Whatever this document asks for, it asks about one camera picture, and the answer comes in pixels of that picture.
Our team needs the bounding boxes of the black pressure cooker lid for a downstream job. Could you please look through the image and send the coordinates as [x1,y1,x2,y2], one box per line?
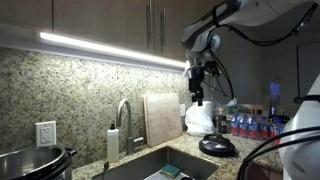
[198,133,238,158]

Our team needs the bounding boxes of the green dish sponge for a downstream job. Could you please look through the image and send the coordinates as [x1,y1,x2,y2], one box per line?
[161,164,182,178]

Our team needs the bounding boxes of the white soap dispenser bottle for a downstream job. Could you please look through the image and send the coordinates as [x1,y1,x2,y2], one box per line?
[106,123,120,163]

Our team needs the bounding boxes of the brushed steel gooseneck faucet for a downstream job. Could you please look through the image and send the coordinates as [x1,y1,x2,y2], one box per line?
[115,98,147,156]

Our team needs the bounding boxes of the metal cabinet door handle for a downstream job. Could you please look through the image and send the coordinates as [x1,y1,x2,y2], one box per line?
[160,5,167,51]
[146,0,155,48]

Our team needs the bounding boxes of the white plastic bag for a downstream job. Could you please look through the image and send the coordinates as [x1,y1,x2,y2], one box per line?
[184,104,215,137]

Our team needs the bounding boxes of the wooden basket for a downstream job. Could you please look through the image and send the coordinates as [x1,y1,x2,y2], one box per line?
[243,103,265,116]

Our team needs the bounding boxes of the stainless steel pressure cooker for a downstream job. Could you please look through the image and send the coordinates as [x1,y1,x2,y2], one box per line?
[0,145,78,180]

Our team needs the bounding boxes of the light wooden cutting board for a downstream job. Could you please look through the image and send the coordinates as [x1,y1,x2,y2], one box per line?
[143,92,184,148]

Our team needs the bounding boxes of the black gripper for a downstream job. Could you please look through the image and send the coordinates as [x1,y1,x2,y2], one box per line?
[188,65,206,107]

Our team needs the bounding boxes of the plastic water bottle red label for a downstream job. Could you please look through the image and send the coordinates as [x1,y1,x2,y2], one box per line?
[248,115,260,140]
[259,116,270,140]
[230,113,241,137]
[239,114,251,138]

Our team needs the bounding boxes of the white wall power outlet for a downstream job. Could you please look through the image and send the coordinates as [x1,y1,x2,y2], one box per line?
[35,120,58,148]

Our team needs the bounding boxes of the black robot base cable bundle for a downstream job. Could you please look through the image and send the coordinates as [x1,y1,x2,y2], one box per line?
[236,126,320,180]

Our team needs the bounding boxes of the stainless steel sink basin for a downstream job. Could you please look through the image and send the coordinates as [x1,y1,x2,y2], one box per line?
[91,146,221,180]

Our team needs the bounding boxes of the white paper towel roll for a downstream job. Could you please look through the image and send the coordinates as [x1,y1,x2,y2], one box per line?
[194,100,214,121]

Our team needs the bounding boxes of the dark jar with label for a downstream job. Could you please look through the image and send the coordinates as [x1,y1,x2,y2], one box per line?
[215,114,228,135]

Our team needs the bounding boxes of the green snack bag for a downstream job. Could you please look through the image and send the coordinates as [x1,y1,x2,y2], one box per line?
[226,98,248,116]

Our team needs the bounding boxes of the brown wooden wall cabinets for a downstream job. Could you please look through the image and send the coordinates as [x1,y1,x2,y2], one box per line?
[0,0,221,63]

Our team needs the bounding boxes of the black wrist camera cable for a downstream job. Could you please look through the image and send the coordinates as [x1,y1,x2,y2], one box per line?
[208,3,318,99]

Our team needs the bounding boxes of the blue glowing tall device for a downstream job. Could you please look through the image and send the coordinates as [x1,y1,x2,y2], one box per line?
[269,82,282,116]

